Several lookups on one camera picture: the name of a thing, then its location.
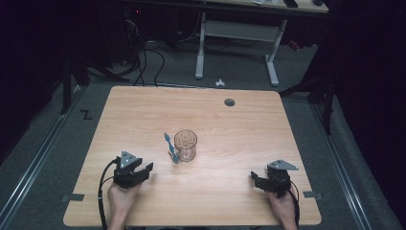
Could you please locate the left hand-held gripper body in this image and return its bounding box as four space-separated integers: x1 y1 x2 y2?
112 150 144 190

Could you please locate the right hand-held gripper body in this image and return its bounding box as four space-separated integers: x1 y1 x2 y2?
266 159 300 198

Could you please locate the blue toothbrush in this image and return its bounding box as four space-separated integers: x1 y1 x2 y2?
163 131 180 165

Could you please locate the person's left hand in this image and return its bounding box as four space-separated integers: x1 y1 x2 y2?
106 182 142 219

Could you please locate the person's right hand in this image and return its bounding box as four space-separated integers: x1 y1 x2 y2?
266 188 299 224

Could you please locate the grey tape strip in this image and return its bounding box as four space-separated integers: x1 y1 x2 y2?
302 190 324 201
60 193 86 204

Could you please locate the clear glass mug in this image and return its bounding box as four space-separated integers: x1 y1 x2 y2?
168 128 198 164

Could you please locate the black metal stand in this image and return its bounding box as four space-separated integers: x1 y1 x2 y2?
278 71 337 136
59 52 130 116

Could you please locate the dark computer tower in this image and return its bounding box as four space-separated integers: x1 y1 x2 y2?
123 5 145 65

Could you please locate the white-legged wooden desk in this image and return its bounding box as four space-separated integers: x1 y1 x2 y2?
191 0 329 87

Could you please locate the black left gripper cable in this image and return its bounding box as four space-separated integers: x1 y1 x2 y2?
97 157 121 230

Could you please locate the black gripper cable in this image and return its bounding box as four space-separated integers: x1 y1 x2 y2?
288 187 302 229
97 157 121 230

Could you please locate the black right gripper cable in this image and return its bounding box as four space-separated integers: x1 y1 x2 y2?
288 187 302 229

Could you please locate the metal floor rail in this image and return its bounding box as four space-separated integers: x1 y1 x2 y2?
0 85 84 226
309 103 373 230

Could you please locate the black floor cable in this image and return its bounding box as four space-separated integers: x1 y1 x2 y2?
132 44 148 87
152 47 167 88

